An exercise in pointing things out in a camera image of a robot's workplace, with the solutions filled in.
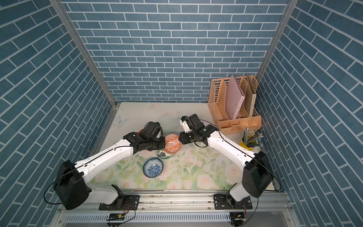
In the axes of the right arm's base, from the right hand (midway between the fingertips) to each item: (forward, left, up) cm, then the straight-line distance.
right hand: (181, 138), depth 81 cm
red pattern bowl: (-3, +5, -5) cm, 7 cm away
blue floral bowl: (-13, +17, -15) cm, 26 cm away
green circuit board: (-38, +31, -19) cm, 53 cm away
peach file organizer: (+41, -24, -12) cm, 50 cm away
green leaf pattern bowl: (-4, +12, -15) cm, 20 cm away
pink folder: (+31, -33, +6) cm, 45 cm away
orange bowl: (-9, +18, +17) cm, 26 cm away
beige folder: (+27, -42, +10) cm, 51 cm away
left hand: (-3, +7, -2) cm, 8 cm away
